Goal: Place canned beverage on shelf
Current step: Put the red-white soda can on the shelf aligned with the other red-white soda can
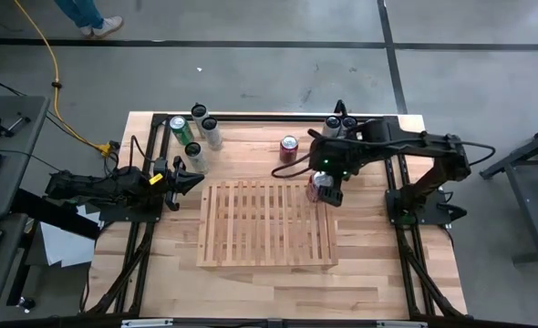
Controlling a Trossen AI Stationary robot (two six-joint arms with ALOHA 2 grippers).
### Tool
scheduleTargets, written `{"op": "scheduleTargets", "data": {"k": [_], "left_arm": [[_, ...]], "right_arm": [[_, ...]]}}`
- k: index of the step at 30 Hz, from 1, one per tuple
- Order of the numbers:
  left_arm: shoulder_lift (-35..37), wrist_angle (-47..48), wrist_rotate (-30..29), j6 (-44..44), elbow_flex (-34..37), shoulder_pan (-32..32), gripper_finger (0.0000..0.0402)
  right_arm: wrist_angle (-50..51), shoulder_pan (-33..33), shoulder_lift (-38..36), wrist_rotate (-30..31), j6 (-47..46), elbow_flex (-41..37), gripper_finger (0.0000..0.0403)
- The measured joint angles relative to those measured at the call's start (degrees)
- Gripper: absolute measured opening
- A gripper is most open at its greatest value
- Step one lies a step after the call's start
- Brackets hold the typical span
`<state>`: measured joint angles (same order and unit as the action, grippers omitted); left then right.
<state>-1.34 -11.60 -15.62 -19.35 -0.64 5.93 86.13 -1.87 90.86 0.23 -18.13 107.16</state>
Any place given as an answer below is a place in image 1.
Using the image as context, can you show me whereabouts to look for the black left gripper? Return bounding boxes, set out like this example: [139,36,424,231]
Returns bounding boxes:
[151,156,205,212]

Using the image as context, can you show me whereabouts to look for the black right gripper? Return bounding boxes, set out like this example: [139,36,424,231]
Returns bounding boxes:
[308,135,360,209]

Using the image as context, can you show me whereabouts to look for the red soda can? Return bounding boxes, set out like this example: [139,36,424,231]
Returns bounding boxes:
[305,170,335,204]
[279,134,300,164]

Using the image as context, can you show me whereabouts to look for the tall white Celsius can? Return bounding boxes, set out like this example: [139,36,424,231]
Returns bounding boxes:
[322,115,343,139]
[190,103,211,138]
[340,115,359,138]
[201,116,224,151]
[184,141,210,175]

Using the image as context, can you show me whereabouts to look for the green Sprite can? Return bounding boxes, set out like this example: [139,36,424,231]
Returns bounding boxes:
[169,115,195,146]

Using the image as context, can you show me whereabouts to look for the wooden slatted shelf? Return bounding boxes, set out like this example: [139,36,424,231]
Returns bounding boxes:
[196,179,340,270]

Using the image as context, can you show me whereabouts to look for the white paper sheets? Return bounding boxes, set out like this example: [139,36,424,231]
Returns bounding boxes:
[39,203,102,269]

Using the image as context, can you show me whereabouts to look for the black diagonal bar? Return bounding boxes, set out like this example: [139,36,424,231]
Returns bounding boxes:
[9,187,102,241]

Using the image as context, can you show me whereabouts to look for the grey side desk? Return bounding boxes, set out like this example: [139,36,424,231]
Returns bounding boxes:
[0,94,51,323]

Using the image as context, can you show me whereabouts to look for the black desk leg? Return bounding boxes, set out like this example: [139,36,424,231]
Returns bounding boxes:
[5,234,37,307]

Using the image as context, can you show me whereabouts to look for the dark metal side table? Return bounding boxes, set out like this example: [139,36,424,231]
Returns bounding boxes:
[478,117,538,266]

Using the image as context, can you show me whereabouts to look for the black caster wheel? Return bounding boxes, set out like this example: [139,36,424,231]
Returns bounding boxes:
[16,294,37,314]

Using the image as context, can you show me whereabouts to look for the person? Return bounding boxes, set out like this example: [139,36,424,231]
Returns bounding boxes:
[53,0,125,40]

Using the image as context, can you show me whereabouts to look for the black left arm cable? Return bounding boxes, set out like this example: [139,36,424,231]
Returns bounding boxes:
[129,134,161,166]

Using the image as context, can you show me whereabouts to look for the yellow power cable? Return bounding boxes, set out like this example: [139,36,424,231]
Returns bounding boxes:
[12,0,115,159]

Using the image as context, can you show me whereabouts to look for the black aluminium table frame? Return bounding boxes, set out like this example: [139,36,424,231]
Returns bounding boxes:
[82,111,470,320]

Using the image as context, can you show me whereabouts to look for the silver metal bracket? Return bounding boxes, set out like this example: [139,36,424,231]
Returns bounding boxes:
[376,320,429,328]
[120,318,175,328]

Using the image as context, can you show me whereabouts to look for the thin black floor cable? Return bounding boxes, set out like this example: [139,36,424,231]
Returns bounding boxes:
[0,70,115,159]

